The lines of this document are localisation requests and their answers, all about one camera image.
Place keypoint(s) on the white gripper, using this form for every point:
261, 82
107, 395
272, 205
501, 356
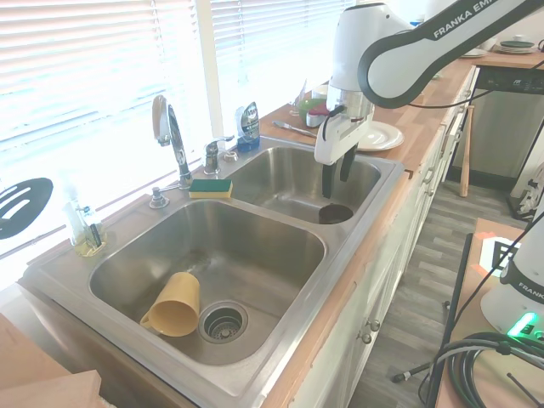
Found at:
336, 140

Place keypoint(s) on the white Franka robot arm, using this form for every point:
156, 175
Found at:
399, 64

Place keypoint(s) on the chrome sink faucet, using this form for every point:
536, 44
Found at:
176, 136

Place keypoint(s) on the white dinner plate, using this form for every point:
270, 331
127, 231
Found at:
382, 136

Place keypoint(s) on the metal serving utensil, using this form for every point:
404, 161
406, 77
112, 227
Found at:
293, 127

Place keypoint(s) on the green bowl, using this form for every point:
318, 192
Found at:
308, 106

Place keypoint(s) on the blue dish soap bottle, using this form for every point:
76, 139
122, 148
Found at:
247, 125

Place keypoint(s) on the stainless steel double sink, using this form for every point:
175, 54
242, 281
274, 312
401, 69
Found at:
255, 255

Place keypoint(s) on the green and yellow sponge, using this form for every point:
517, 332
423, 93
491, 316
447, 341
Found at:
210, 185

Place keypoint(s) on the white kitchen cabinet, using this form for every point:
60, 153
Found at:
382, 297

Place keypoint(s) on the white window blind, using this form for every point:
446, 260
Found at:
85, 64
272, 51

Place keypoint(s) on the stainless steel dishwasher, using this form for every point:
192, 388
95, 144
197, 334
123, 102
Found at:
497, 127

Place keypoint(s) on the black and white tag paper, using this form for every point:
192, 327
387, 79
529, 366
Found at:
495, 255

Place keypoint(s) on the chrome sink sprayer cap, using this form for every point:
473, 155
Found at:
157, 199

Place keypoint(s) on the metal drain strainer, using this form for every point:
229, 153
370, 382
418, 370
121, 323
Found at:
224, 323

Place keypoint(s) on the yellow plastic cup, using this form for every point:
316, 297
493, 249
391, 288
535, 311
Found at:
174, 312

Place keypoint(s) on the stack of plates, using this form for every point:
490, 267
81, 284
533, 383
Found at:
515, 46

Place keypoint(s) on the clear hand soap bottle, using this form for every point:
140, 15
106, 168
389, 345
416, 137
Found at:
83, 229

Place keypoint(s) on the black slotted spatula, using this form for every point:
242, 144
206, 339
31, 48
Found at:
30, 191

